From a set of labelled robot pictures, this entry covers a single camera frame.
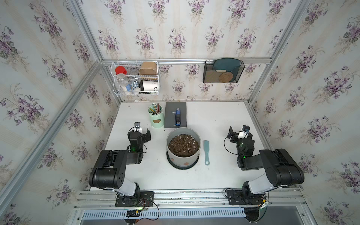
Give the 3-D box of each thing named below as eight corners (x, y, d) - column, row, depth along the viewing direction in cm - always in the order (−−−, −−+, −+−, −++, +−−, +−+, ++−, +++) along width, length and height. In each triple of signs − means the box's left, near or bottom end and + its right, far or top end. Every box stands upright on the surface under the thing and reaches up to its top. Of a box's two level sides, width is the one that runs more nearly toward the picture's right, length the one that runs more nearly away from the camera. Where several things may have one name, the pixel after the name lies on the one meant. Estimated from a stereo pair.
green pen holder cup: (151, 128, 105) (147, 114, 92) (152, 118, 111) (149, 104, 98) (163, 128, 105) (160, 114, 92) (164, 118, 111) (162, 104, 98)
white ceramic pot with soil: (166, 168, 84) (164, 158, 72) (168, 139, 97) (167, 127, 85) (200, 168, 84) (203, 158, 72) (197, 139, 97) (200, 127, 85)
